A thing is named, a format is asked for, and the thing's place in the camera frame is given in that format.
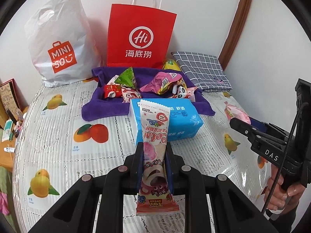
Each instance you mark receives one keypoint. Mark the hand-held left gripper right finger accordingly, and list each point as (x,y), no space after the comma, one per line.
(170,177)

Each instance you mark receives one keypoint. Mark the teal tube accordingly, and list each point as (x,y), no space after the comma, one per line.
(7,129)

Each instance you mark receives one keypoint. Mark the pink cartoon snack packet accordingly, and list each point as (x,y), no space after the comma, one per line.
(158,82)

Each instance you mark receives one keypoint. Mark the person's right hand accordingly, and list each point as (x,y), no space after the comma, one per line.
(274,196)

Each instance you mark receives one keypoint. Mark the red paper shopping bag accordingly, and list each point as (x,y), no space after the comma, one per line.
(141,29)

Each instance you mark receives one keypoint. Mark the yellow green snack packet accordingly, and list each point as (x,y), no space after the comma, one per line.
(170,64)

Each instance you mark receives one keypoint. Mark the pale pink snack packet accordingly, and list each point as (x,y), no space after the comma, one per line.
(237,112)

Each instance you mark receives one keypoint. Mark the pink white snack packet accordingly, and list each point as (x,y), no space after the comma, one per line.
(131,94)

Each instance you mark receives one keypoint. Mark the white plastic shopping bag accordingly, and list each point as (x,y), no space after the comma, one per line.
(60,29)

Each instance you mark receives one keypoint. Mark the red snack packet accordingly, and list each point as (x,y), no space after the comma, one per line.
(111,91)

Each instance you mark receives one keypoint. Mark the long pink bear snack packet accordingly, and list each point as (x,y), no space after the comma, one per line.
(154,150)

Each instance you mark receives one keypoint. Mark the fruit print table cover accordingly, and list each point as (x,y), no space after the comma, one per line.
(73,174)

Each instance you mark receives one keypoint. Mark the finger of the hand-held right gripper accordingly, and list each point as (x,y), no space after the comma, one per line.
(243,127)
(269,131)

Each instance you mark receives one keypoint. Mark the grey checked folded cloth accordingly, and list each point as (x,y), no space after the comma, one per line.
(201,70)

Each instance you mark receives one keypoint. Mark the purple towel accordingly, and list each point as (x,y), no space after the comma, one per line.
(102,104)

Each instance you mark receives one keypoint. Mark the brown wooden door frame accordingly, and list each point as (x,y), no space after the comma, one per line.
(237,24)

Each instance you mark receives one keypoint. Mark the blue tissue pack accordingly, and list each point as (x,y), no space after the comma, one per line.
(182,123)

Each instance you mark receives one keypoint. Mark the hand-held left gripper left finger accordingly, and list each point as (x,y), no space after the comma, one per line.
(138,172)

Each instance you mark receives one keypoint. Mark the pink panda snack packet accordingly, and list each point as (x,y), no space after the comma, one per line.
(182,92)

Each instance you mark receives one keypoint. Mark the patterned gift box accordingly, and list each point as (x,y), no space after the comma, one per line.
(7,97)

